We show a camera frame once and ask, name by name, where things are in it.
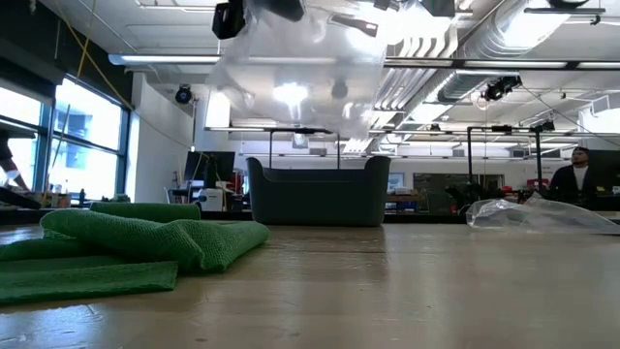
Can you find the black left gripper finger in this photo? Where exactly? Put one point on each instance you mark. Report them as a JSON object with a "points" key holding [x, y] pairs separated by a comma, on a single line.
{"points": [[356, 25]]}

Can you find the clear plastic bag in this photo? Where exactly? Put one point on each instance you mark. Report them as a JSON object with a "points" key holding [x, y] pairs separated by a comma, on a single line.
{"points": [[547, 215], [300, 63]]}

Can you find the green elastic bandage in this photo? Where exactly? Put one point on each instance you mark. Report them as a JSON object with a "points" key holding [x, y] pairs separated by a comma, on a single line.
{"points": [[121, 232]]}

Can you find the person's forearm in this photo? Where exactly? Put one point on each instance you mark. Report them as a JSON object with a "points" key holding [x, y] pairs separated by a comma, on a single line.
{"points": [[12, 169]]}

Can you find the round black ceiling lamp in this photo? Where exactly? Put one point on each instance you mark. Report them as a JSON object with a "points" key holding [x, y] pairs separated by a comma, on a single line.
{"points": [[183, 95], [339, 90]]}

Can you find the long ceiling light bar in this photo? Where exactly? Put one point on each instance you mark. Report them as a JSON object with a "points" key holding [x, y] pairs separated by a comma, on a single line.
{"points": [[169, 59]]}

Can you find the thin ceiling light bar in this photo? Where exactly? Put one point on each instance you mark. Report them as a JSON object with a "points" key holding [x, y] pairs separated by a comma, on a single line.
{"points": [[232, 129]]}

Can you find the black monitor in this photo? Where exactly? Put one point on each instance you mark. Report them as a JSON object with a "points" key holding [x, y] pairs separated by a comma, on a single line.
{"points": [[203, 165], [608, 167]]}

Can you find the black ceiling spotlight cluster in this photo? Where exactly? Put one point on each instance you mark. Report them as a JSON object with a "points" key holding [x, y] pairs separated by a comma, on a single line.
{"points": [[499, 88]]}

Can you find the blue-grey plastic bin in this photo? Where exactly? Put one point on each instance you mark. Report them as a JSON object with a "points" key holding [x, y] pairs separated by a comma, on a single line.
{"points": [[315, 199]]}

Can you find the large window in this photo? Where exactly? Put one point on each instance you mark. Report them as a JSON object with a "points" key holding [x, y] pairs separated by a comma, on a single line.
{"points": [[87, 126]]}

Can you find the white computer box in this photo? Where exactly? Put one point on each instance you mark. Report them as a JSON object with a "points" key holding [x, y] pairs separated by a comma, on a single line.
{"points": [[210, 199]]}

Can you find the distant black robot arms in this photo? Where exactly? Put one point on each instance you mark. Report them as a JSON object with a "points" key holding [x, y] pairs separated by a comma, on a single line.
{"points": [[484, 189]]}

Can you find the brown cardboard box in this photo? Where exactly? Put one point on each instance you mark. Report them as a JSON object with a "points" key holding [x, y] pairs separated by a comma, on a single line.
{"points": [[48, 196]]}

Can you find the person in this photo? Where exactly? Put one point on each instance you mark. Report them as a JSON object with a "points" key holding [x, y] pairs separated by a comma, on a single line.
{"points": [[574, 181]]}

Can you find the silver ventilation duct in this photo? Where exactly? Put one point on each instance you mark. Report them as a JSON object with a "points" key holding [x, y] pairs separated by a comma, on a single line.
{"points": [[508, 29]]}

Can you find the black gantry frame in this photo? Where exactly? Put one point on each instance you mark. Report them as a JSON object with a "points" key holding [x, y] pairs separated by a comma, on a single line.
{"points": [[470, 160]]}

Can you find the black ceiling rail fixture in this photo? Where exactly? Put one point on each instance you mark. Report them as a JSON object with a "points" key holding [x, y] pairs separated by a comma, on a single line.
{"points": [[567, 9]]}

